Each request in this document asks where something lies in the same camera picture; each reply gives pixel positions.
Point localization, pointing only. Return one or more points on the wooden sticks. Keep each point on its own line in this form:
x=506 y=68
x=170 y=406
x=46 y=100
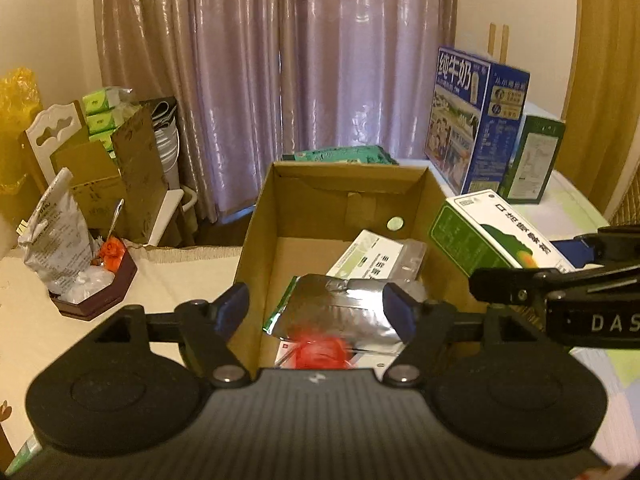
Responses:
x=499 y=42

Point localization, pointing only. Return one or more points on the metal spoon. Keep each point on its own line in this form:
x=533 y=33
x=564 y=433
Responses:
x=116 y=217

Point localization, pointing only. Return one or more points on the flat brown cardboard sheet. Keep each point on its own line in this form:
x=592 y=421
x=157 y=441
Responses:
x=140 y=170

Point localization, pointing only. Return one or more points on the white rail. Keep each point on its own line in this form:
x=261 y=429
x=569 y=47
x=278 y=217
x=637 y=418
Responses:
x=167 y=210

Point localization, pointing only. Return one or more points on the green tissue pack bundle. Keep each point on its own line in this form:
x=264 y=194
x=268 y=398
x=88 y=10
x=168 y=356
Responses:
x=105 y=120

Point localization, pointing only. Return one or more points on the cream fringed cloth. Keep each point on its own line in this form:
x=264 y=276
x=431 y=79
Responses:
x=150 y=280

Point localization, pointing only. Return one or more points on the chair with quilted cover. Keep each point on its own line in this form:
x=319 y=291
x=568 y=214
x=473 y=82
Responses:
x=627 y=200

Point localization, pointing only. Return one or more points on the white plastic bucket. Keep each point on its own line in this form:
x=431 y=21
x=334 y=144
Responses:
x=167 y=155

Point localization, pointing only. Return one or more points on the green and white medicine box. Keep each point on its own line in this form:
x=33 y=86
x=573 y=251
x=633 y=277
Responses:
x=480 y=235

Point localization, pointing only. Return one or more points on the white carved chair back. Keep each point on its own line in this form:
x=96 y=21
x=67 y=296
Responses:
x=50 y=140

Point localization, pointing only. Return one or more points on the silver and white plastic bag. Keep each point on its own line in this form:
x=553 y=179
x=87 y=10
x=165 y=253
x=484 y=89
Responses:
x=55 y=240

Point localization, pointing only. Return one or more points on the green snack packet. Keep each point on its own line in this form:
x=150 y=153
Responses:
x=345 y=155

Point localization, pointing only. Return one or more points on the mauve curtain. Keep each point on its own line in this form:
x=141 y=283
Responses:
x=300 y=60

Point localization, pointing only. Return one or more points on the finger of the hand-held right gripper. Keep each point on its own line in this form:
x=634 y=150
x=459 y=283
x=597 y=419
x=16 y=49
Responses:
x=505 y=282
x=575 y=252

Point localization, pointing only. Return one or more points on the yellow plastic bag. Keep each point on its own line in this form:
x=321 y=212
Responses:
x=17 y=95

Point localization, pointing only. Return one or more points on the white tablet box green stripe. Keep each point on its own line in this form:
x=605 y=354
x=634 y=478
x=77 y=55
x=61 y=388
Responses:
x=360 y=260

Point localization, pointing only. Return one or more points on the blue milk carton case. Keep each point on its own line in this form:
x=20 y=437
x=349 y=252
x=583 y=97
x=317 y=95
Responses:
x=470 y=125

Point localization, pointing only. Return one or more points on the brown cardboard carton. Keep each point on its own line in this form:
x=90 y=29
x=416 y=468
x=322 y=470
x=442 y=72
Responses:
x=95 y=185

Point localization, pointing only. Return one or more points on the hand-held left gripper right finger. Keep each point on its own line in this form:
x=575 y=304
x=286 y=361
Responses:
x=400 y=310

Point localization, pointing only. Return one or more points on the clear plastic box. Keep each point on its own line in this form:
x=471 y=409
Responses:
x=415 y=260

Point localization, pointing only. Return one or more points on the orange crumpled item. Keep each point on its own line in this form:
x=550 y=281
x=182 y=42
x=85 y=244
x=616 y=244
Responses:
x=111 y=255

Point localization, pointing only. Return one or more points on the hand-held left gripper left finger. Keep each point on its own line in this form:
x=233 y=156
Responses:
x=235 y=305

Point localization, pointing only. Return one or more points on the red snack packet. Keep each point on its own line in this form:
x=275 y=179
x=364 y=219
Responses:
x=315 y=350

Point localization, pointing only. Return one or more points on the dark red octagonal tray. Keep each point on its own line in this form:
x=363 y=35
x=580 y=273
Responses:
x=115 y=290

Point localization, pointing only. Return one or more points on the silver foil pouch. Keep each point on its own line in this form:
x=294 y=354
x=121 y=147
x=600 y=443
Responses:
x=340 y=305

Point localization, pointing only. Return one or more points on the brown cardboard box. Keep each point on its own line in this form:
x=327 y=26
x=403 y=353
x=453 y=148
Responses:
x=310 y=195

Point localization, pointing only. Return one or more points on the dark green carton case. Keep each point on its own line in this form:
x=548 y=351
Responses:
x=530 y=160

